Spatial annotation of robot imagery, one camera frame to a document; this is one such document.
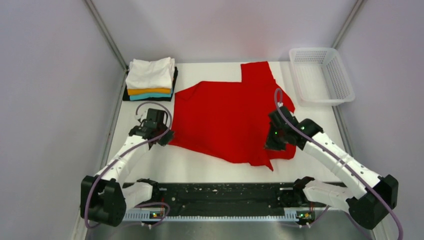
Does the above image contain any red t shirt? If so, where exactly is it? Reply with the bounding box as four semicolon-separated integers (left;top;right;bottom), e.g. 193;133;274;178
171;61;296;169

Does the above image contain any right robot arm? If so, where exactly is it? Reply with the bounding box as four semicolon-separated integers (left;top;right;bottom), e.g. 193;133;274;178
265;106;399;230

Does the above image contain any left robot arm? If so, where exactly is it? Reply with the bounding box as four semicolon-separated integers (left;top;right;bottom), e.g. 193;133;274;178
80;120;175;229

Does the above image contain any teal folded t shirt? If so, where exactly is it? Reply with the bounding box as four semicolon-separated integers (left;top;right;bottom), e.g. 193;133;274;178
129;93;173;102

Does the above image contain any yellow folded t shirt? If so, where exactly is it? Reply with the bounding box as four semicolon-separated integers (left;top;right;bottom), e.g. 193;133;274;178
127;88;172;96

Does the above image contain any black folded t shirt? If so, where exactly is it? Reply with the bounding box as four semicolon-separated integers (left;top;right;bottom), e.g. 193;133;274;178
122;66;179;102

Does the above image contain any white folded t shirt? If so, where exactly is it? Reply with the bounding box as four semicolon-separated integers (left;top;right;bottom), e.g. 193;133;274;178
125;57;175;89

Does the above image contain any white plastic basket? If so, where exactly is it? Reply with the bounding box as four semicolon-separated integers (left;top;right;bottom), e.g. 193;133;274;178
289;47;356;107

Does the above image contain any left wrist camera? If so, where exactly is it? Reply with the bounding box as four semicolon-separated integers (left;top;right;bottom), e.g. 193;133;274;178
135;108;169;128

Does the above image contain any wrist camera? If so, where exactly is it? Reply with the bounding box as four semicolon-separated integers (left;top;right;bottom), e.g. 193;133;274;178
135;108;169;128
268;105;295;123

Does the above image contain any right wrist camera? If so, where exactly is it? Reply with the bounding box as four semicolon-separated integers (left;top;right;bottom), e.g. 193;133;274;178
268;105;295;123

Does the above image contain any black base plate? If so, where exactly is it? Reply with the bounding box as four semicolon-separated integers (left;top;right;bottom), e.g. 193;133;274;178
128;182;327;218

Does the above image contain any aluminium frame rail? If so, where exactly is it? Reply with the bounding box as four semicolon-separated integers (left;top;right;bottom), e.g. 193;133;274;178
79;187;382;223

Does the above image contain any left corner metal post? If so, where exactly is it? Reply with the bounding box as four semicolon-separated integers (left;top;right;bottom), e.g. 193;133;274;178
83;0;128;72

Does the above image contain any corner metal post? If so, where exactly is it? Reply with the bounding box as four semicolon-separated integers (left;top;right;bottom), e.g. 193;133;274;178
83;0;128;72
331;0;367;49

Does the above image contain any right corner metal post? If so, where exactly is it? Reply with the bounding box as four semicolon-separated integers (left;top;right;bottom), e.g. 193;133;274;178
331;0;367;49

